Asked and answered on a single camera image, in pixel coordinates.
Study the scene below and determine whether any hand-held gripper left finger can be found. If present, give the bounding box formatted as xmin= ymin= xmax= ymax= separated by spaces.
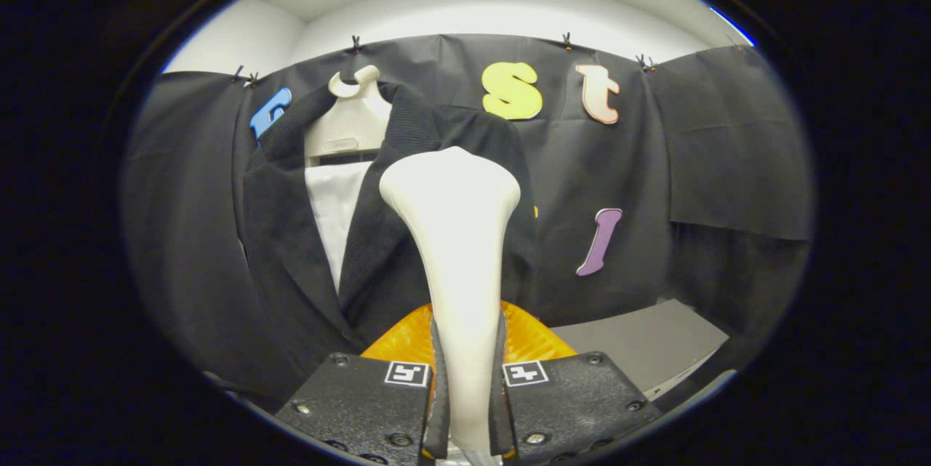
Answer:
xmin=275 ymin=302 xmax=452 ymax=465

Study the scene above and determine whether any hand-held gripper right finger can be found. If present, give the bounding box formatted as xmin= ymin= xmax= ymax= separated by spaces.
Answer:
xmin=489 ymin=302 xmax=663 ymax=463

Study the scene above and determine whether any white clothes hanger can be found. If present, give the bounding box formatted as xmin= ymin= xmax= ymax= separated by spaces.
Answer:
xmin=304 ymin=65 xmax=393 ymax=167

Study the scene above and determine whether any white garment steamer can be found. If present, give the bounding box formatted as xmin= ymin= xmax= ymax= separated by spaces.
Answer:
xmin=378 ymin=146 xmax=522 ymax=466

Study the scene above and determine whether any black suit jacket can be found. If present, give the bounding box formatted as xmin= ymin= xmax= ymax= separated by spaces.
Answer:
xmin=240 ymin=81 xmax=539 ymax=395

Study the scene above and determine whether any grey cabinet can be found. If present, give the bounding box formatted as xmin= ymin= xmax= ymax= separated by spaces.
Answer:
xmin=549 ymin=299 xmax=730 ymax=403

